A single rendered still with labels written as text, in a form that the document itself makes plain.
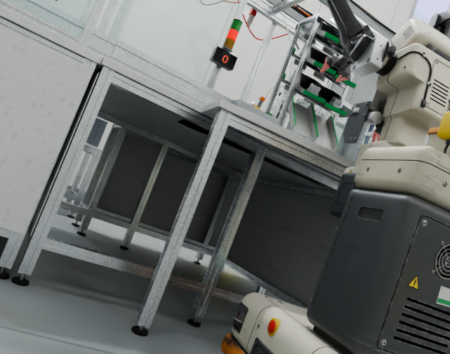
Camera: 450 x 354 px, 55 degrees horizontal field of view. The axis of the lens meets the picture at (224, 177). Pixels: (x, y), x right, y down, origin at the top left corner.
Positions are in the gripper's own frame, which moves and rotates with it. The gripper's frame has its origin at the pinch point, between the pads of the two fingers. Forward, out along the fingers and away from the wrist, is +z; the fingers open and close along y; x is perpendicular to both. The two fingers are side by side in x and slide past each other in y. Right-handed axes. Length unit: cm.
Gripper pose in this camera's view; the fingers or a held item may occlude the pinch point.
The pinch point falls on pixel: (329, 75)
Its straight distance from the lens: 220.8
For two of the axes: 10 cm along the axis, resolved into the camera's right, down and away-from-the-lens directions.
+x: -2.0, 8.4, -5.0
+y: -8.7, -3.8, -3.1
